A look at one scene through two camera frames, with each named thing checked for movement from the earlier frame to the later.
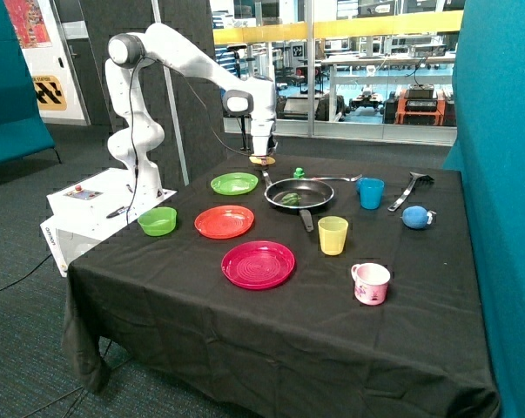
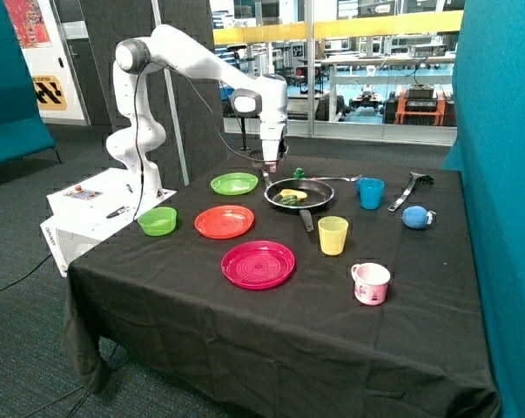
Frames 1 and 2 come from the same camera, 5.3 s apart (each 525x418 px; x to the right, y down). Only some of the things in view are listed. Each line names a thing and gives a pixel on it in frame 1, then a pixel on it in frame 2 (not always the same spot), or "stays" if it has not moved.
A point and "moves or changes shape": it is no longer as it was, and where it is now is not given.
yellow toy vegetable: (263, 160) moves or changes shape
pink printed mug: (371, 282) stays
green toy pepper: (291, 198) stays
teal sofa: (13, 125) stays
